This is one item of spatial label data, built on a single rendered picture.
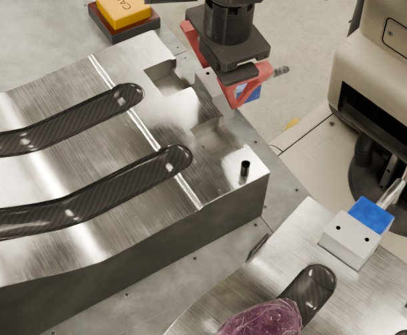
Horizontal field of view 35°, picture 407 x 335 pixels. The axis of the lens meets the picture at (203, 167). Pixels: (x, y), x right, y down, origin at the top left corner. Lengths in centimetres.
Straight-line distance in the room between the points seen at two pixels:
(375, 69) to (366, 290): 39
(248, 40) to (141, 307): 33
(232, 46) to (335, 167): 79
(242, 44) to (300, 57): 137
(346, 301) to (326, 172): 83
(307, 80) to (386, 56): 109
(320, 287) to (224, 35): 30
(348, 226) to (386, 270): 6
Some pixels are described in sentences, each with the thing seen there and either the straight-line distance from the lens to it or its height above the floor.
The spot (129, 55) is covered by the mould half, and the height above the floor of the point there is 89.
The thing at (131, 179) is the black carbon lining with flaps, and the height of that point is 88.
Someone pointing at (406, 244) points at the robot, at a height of 28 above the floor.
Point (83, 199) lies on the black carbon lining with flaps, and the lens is 70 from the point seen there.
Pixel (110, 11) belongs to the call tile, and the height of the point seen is 84.
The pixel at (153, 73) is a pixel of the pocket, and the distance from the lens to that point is 82.
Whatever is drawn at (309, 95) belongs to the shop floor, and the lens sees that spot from 202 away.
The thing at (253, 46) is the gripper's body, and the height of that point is 94.
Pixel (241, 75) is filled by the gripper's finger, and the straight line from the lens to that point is 76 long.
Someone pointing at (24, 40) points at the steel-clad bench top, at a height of 80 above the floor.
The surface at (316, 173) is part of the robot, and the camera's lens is 149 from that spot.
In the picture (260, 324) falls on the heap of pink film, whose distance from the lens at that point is 61.
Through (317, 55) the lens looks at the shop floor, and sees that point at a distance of 215.
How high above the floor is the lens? 146
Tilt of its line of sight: 54 degrees down
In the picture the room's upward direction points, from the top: 3 degrees clockwise
